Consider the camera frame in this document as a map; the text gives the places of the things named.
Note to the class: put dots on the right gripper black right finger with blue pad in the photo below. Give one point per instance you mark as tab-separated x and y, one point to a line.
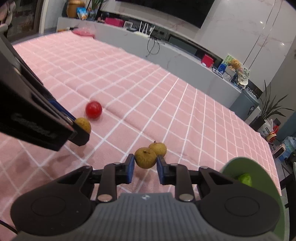
179	176

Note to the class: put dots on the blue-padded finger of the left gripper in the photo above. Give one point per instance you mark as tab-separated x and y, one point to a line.
79	136

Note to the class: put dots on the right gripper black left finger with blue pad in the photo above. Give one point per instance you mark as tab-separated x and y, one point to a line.
111	176

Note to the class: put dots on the red cherry tomato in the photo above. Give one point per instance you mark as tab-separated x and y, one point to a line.
93	110

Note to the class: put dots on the yellow-green pear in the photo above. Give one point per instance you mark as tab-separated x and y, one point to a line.
245	179

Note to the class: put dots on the pink checkered tablecloth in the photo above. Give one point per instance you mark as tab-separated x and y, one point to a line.
142	103

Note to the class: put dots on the green colander bowl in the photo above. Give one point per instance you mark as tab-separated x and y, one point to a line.
261	181

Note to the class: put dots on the grey cylindrical trash bin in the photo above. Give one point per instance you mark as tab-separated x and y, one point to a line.
245	104

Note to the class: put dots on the golden gourd vase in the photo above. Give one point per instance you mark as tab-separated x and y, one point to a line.
72	6

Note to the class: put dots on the potted long-leaf plant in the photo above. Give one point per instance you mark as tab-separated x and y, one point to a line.
270	107

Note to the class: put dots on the blue water jug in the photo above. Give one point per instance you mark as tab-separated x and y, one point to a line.
290	146

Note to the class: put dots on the red box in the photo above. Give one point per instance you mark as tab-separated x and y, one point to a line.
207	61

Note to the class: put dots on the teddy bear gift box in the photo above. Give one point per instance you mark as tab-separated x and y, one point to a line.
233	71

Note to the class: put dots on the pink tissue box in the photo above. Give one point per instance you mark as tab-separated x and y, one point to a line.
114	22

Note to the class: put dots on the white wifi router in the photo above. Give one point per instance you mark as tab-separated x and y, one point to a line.
145	29

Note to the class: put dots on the black wall television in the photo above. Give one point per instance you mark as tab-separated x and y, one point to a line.
191	11

